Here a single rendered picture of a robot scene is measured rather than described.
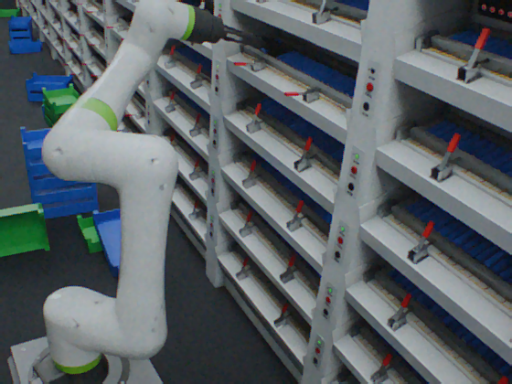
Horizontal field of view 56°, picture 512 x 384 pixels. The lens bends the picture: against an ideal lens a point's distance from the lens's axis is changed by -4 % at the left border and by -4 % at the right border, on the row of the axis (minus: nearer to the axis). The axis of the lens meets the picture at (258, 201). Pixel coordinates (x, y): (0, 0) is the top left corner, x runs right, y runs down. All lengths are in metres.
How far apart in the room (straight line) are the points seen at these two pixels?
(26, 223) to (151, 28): 1.28
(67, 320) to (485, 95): 0.96
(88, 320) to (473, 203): 0.84
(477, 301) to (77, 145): 0.83
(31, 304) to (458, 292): 1.57
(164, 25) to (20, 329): 1.22
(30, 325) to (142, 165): 1.15
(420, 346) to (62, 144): 0.87
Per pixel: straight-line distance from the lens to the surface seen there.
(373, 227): 1.17
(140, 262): 1.08
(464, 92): 0.92
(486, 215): 0.93
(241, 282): 1.85
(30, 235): 2.39
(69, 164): 1.05
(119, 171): 1.01
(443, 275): 1.07
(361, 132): 1.11
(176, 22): 1.33
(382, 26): 1.05
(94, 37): 3.48
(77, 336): 1.22
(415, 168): 1.02
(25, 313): 2.07
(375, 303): 1.26
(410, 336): 1.20
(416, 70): 0.99
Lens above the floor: 1.37
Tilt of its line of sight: 31 degrees down
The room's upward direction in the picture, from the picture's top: 5 degrees clockwise
